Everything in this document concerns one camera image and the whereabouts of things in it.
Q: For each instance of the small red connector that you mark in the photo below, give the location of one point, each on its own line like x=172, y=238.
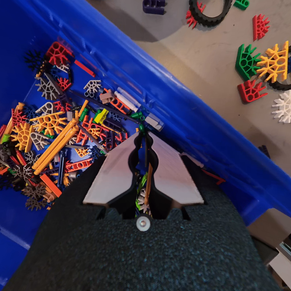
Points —
x=191, y=19

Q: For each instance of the orange connector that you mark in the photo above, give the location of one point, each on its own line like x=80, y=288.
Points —
x=270, y=64

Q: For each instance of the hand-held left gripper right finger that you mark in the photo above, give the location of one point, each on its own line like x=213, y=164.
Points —
x=177, y=181

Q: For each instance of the green connector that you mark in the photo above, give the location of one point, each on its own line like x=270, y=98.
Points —
x=239, y=61

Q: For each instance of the long orange rod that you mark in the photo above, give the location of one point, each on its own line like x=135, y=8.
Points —
x=59, y=150
x=54, y=142

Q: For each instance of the white snowflake connector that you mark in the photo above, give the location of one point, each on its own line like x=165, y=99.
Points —
x=284, y=106

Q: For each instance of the blue plastic bin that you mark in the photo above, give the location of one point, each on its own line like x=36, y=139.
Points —
x=159, y=91

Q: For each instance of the purple small connector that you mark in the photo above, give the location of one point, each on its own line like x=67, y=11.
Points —
x=154, y=9
x=264, y=151

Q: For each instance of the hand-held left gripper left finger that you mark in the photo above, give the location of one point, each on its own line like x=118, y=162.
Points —
x=106, y=181

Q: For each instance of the green small piece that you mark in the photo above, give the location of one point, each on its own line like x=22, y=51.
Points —
x=241, y=4

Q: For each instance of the pile of colourful construction pieces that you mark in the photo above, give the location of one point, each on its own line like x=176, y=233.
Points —
x=50, y=122

